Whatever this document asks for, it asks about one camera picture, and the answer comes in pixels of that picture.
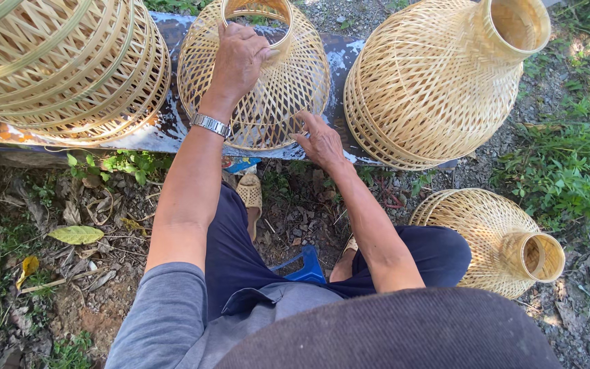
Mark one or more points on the person's right hand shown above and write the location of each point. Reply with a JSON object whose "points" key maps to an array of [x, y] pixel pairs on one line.
{"points": [[323, 146]]}

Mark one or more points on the person's left hand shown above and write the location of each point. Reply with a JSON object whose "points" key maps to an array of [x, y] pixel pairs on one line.
{"points": [[236, 66]]}

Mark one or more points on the open-weave bamboo basket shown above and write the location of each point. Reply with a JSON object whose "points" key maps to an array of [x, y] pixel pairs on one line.
{"points": [[284, 87]]}

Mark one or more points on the silver metal wristwatch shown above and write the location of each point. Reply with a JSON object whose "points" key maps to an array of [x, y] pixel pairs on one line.
{"points": [[211, 124]]}

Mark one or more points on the colourful plastic wrapper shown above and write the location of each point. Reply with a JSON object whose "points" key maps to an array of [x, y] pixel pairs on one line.
{"points": [[238, 164]]}

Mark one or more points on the beige perforated sandal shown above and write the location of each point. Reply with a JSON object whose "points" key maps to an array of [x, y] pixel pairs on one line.
{"points": [[250, 193], [350, 245]]}

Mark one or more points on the worn painted wooden bench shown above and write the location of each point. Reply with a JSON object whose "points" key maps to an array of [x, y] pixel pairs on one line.
{"points": [[164, 130]]}

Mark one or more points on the blue plastic stool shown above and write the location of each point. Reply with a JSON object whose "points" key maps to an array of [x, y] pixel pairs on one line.
{"points": [[305, 270]]}

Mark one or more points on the stack of necked bamboo baskets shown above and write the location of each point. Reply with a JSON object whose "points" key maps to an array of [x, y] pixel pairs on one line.
{"points": [[438, 87]]}

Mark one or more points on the navy blue trousers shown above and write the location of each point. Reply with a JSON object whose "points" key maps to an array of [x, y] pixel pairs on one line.
{"points": [[233, 256]]}

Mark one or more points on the stack of wide bamboo baskets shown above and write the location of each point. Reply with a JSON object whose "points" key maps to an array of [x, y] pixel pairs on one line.
{"points": [[64, 66]]}

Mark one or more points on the dense-weave necked bamboo basket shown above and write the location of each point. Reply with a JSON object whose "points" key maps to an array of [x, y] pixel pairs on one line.
{"points": [[484, 235]]}

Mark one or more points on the dark brown hat brim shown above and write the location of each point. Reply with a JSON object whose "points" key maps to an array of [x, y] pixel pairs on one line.
{"points": [[392, 333]]}

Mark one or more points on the grey long-sleeved shirt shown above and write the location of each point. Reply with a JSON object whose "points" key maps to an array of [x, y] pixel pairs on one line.
{"points": [[167, 317]]}

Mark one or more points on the large yellow-green fallen leaf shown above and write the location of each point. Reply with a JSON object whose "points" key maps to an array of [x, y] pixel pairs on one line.
{"points": [[76, 234]]}

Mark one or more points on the thin bamboo stick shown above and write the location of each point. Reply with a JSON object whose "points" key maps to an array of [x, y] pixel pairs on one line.
{"points": [[62, 281]]}

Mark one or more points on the small yellow fallen leaf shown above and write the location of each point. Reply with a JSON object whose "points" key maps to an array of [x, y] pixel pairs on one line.
{"points": [[28, 267]]}

